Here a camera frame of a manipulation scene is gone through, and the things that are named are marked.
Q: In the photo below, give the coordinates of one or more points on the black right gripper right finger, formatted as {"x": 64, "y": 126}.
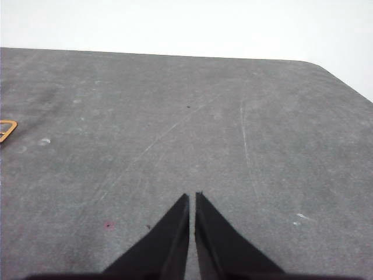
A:
{"x": 221, "y": 245}

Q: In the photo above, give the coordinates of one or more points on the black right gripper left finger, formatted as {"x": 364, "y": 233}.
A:
{"x": 163, "y": 245}

